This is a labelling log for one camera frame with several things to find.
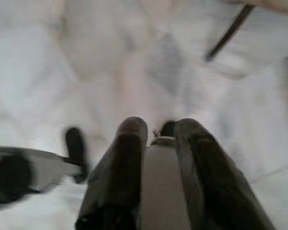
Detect black robot left foot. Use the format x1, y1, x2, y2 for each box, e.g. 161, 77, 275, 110
65, 126, 89, 184

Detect silver robot leg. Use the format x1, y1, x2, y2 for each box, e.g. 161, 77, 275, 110
141, 137, 192, 230
0, 145, 84, 204

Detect silver robot right leg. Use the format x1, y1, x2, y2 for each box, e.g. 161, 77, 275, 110
141, 137, 192, 230

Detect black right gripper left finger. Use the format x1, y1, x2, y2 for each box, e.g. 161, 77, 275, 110
75, 116, 149, 230

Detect silver robot left leg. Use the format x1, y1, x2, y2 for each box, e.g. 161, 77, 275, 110
0, 145, 84, 204

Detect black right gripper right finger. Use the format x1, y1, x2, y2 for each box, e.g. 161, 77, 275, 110
174, 117, 277, 230

